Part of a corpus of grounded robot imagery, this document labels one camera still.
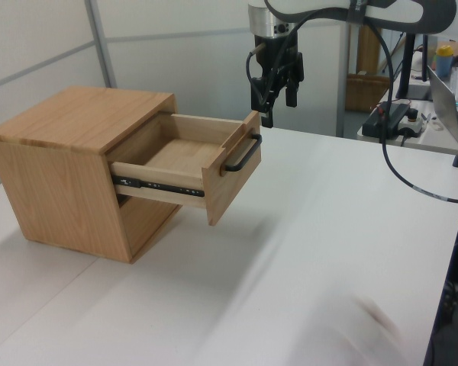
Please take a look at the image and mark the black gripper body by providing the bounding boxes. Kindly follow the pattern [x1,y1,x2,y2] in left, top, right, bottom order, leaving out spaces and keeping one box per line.
[253,32,301,79]

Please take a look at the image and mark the wooden drawer with black handle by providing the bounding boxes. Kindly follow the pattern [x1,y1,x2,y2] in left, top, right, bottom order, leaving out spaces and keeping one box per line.
[106,110,264,227]

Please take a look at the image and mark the brown wooden background cabinet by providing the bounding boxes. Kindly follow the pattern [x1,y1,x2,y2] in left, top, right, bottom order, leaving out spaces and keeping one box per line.
[345,25,391,113]

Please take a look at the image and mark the black power box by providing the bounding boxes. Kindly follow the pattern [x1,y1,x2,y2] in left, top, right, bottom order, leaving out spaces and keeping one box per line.
[361,101,411,136]

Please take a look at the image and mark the black monitor stand pole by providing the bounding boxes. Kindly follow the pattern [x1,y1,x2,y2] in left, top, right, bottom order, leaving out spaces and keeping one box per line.
[395,33,418,101]

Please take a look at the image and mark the emergency stop button box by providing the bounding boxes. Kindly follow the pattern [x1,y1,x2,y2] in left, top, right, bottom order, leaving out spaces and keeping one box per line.
[401,108,424,139]

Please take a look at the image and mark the blue bottle with yellow lid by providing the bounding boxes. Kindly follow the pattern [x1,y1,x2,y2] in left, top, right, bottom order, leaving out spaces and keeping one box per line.
[435,44,455,78]

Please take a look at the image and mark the open grey laptop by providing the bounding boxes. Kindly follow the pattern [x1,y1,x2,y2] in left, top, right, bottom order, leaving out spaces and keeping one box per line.
[426,66,458,150]

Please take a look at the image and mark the light wooden cabinet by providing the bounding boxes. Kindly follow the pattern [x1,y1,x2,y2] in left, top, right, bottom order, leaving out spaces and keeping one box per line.
[0,85,182,265]

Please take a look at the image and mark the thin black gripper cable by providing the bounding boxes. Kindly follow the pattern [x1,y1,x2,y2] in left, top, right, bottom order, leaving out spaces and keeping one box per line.
[245,40,269,101]

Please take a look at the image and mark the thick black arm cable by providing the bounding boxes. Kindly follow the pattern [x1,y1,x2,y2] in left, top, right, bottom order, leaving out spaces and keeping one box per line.
[263,0,458,204]

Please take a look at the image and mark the white handled scissors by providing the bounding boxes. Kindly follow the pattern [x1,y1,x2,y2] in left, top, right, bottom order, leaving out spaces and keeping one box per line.
[421,111,443,131]

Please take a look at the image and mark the grey partition post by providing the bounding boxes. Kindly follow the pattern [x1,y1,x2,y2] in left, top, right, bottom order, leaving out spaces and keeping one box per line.
[86,0,118,91]

